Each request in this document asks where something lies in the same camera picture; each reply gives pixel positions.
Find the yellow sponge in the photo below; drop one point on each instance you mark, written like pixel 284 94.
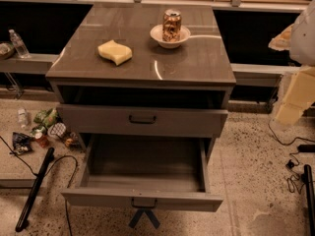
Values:
pixel 115 52

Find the bowl on left shelf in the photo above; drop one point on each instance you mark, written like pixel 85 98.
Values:
pixel 6 50

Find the white ceramic bowl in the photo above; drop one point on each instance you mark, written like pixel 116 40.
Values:
pixel 156 34

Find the black bar on floor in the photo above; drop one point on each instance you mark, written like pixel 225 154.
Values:
pixel 23 219

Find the black bar right floor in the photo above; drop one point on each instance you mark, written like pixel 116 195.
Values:
pixel 308 181

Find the dark chip bag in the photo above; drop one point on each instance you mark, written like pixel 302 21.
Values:
pixel 21 143

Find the small bottle on floor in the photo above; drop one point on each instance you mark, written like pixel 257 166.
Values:
pixel 23 117

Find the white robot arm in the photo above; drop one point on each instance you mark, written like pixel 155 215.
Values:
pixel 302 50

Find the grey drawer cabinet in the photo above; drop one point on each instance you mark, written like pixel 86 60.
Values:
pixel 195 75

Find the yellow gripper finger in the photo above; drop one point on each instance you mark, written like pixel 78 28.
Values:
pixel 299 96
pixel 282 41

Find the grey open bottom drawer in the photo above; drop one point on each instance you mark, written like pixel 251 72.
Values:
pixel 144 172

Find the crushed gold drink can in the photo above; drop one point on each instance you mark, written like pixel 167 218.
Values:
pixel 171 25

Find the clear plastic water bottle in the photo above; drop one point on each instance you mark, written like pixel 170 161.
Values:
pixel 19 44

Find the green snack bag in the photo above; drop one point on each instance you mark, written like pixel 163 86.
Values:
pixel 47 118

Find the white patterned cup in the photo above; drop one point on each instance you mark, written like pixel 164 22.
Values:
pixel 57 131

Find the red can on floor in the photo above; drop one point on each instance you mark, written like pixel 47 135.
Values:
pixel 41 139

